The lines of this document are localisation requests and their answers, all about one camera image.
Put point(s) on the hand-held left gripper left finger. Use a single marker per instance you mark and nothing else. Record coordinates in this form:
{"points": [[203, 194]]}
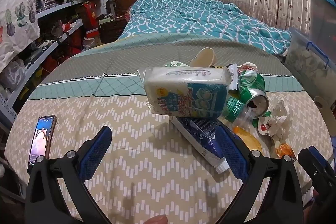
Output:
{"points": [[95, 153]]}

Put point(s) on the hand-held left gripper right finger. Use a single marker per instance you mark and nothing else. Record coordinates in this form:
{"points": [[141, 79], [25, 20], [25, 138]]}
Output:
{"points": [[232, 153]]}

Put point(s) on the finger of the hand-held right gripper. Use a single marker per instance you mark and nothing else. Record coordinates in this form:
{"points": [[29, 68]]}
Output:
{"points": [[315, 169]]}

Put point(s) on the yellow box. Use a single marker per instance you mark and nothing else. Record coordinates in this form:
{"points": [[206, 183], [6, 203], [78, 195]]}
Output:
{"points": [[250, 141]]}

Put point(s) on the clear plastic bottle green label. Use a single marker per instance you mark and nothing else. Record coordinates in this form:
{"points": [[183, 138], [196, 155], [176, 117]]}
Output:
{"points": [[242, 117]]}

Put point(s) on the dark blue packet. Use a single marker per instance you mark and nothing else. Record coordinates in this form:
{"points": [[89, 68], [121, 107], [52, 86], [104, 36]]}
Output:
{"points": [[199, 134]]}

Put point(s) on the white orange snack wrapper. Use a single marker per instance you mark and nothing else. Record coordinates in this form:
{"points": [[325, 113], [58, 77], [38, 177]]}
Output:
{"points": [[263, 128]]}

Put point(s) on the plain white paper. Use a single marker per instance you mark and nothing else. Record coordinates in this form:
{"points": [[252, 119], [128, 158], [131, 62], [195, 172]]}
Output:
{"points": [[281, 111]]}

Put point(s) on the crushed green can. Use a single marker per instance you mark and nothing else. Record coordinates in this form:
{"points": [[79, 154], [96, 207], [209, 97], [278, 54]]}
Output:
{"points": [[246, 90]]}

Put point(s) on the brown paper bag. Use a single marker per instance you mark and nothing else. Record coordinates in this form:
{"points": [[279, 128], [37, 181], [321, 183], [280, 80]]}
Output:
{"points": [[324, 104]]}

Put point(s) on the silver foil packet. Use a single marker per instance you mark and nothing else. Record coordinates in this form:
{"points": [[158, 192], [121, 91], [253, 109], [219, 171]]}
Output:
{"points": [[233, 79]]}

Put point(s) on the white blue tissue pack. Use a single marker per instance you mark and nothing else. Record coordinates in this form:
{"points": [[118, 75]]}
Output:
{"points": [[183, 92]]}

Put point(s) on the white paper red print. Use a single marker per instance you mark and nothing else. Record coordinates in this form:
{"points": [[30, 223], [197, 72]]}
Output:
{"points": [[246, 67]]}

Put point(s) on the beige paper cup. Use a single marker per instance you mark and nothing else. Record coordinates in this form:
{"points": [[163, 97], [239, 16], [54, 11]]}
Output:
{"points": [[203, 57]]}

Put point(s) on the person's left hand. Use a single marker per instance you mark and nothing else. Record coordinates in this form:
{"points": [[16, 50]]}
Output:
{"points": [[157, 219]]}

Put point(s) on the smartphone in brown case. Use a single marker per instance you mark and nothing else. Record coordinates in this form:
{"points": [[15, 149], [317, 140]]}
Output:
{"points": [[42, 140]]}

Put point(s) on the grey plastic bag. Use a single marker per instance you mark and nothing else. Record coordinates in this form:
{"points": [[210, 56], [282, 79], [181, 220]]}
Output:
{"points": [[11, 74]]}

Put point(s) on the dark wicker cabinet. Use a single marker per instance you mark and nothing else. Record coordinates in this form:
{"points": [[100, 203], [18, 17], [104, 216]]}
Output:
{"points": [[113, 28]]}

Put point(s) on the teal patterned quilt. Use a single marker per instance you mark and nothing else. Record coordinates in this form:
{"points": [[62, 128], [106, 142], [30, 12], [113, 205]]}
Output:
{"points": [[197, 19]]}

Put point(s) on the red gift bag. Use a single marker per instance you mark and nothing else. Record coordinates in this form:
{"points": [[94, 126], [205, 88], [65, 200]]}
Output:
{"points": [[89, 14]]}

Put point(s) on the grey metal shelf rack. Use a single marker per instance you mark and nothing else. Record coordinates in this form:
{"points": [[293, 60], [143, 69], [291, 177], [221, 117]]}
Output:
{"points": [[60, 6]]}

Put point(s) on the storage box teal lid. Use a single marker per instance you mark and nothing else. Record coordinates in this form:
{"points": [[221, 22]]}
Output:
{"points": [[323, 11]]}

